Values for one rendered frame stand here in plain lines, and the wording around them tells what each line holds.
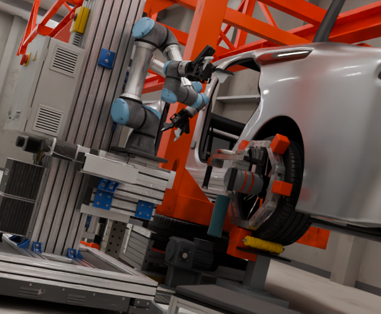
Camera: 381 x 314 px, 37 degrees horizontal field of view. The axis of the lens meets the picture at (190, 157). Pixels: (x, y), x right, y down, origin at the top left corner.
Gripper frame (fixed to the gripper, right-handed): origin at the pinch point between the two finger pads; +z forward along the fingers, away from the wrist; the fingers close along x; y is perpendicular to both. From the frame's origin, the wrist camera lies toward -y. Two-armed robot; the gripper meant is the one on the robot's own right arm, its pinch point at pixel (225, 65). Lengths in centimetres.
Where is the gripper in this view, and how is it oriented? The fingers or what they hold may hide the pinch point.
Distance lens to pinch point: 246.9
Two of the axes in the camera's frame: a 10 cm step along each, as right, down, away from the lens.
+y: -3.4, 9.2, -1.7
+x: -6.4, -3.6, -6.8
